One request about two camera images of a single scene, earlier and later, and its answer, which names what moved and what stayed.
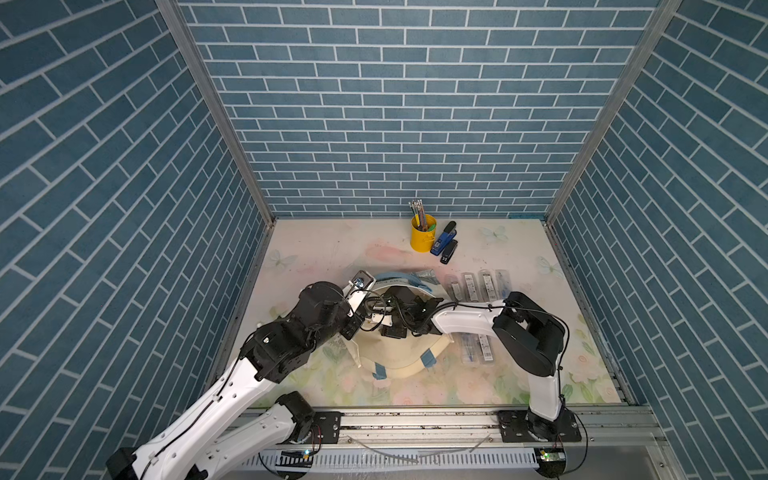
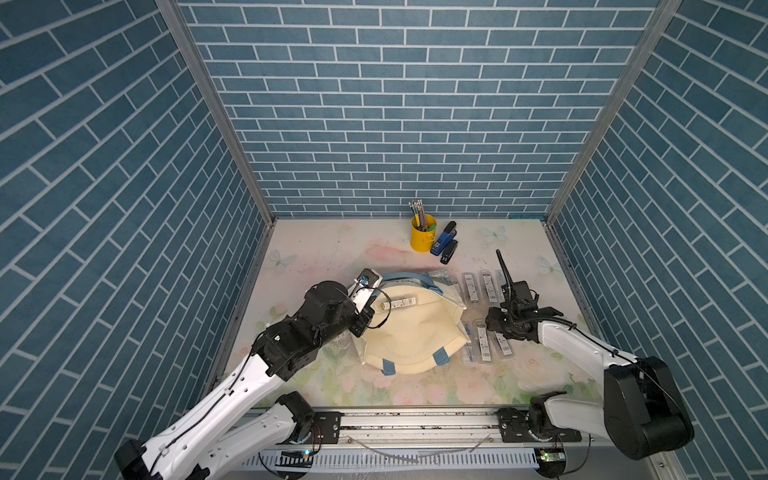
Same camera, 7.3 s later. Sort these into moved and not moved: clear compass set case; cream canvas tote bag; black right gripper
Moved: cream canvas tote bag; black right gripper
Not moved: clear compass set case
